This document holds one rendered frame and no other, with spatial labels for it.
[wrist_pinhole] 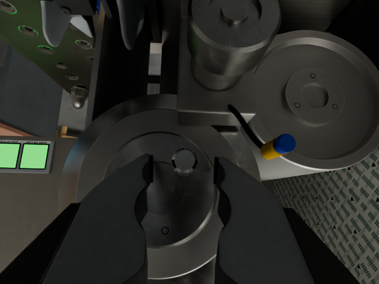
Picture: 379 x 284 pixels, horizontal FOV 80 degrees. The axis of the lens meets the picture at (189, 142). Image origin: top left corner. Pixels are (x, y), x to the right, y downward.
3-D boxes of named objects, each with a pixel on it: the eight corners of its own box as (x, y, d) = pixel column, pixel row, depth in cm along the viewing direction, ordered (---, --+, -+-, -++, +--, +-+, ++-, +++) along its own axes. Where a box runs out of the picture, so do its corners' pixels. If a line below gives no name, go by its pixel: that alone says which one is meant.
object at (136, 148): (76, 178, 15) (168, 109, 16) (88, 180, 17) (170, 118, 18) (148, 277, 13) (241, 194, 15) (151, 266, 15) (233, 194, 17)
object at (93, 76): (113, -57, 22) (91, 127, 18) (148, 70, 45) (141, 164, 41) (108, -58, 22) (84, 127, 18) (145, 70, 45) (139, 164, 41)
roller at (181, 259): (241, 110, 17) (246, 280, 15) (205, 159, 42) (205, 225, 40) (85, 105, 17) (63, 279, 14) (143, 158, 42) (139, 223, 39)
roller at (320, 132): (378, 32, 20) (404, 172, 17) (268, 122, 44) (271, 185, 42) (239, 26, 19) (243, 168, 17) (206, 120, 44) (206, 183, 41)
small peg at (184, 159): (191, 177, 12) (167, 167, 12) (189, 180, 15) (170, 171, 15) (201, 152, 12) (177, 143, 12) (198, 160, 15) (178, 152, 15)
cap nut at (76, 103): (84, 87, 50) (82, 106, 49) (91, 93, 54) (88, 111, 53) (67, 86, 50) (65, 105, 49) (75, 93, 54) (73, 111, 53)
